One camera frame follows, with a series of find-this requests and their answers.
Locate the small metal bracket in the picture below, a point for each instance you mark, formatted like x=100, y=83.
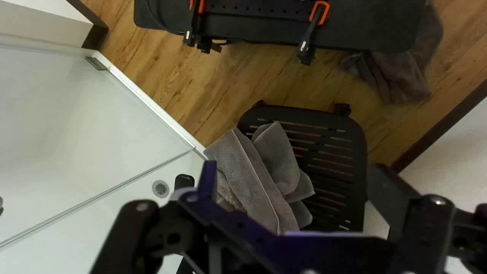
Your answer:
x=97, y=63

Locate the round grey grommet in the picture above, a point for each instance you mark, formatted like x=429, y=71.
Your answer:
x=161, y=188

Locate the black perforated platform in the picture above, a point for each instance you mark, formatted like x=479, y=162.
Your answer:
x=366, y=25

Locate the grey cloth on floor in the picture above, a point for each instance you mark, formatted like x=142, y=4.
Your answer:
x=401, y=77

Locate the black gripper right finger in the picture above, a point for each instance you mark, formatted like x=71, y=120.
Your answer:
x=427, y=229

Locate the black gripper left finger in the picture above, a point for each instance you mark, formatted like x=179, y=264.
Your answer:
x=135, y=229

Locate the dark wooden baseboard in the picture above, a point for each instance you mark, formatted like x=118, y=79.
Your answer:
x=94, y=25
x=436, y=127

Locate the grey terry towel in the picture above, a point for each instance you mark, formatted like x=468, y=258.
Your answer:
x=254, y=173

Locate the orange black clamp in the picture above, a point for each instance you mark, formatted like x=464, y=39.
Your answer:
x=197, y=31
x=313, y=31

